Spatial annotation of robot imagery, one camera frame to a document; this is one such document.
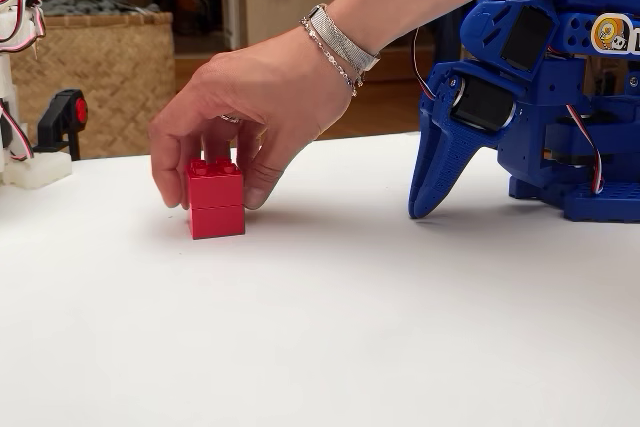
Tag red lego block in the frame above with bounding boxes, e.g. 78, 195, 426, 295
185, 156, 247, 241

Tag person's bare hand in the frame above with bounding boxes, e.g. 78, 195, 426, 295
148, 26, 362, 211

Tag round orange white sticker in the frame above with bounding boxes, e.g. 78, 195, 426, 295
590, 13, 640, 56

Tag woven basket planter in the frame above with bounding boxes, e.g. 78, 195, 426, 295
9, 11, 178, 161

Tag black clamp with red knob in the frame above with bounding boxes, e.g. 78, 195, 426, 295
33, 88, 90, 162

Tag grey pebbles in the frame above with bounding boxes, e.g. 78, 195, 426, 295
39, 0, 162, 18

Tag thin silver chain bracelet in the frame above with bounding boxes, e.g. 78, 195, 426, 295
299, 16, 365, 99

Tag silver mesh bracelet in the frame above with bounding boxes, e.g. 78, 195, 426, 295
306, 3, 382, 73

